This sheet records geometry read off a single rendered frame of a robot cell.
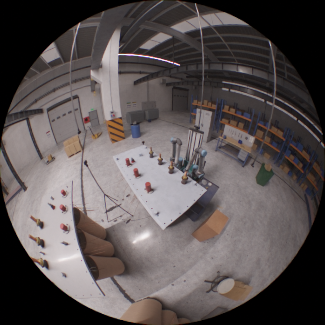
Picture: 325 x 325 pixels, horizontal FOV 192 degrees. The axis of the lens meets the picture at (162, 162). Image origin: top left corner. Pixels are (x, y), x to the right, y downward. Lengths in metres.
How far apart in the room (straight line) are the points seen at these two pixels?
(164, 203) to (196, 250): 1.65
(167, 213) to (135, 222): 1.57
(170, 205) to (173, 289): 2.04
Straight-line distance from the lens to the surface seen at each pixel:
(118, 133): 6.30
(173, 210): 1.13
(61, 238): 1.37
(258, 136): 8.67
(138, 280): 2.57
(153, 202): 1.18
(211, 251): 2.64
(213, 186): 2.18
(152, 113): 10.80
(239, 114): 8.52
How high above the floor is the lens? 2.39
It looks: 38 degrees down
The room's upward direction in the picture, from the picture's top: straight up
